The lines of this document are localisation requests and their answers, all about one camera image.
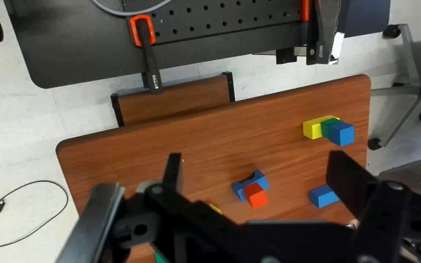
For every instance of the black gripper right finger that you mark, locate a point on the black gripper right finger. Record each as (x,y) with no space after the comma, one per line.
(349,182)

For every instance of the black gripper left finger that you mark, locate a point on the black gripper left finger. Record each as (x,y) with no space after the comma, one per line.
(173,171)

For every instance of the blue cube block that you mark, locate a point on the blue cube block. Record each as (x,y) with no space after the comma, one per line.
(323,196)
(342,133)

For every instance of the green cube block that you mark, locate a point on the green cube block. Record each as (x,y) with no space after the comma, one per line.
(328,125)

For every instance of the yellow cube block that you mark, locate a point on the yellow cube block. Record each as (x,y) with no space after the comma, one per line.
(313,128)

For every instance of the grey metal plate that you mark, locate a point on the grey metal plate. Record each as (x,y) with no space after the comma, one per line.
(415,175)

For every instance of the small wooden board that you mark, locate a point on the small wooden board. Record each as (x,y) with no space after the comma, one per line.
(176,99)

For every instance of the blue arch block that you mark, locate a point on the blue arch block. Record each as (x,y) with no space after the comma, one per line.
(243,187)

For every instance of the red-orange cube block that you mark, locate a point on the red-orange cube block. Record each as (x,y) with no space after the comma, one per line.
(257,197)

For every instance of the office chair base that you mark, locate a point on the office chair base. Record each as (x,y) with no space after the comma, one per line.
(417,82)

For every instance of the black bar clamp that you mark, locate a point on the black bar clamp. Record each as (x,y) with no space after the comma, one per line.
(322,33)

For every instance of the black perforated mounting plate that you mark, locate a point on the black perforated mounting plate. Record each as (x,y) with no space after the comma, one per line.
(88,44)

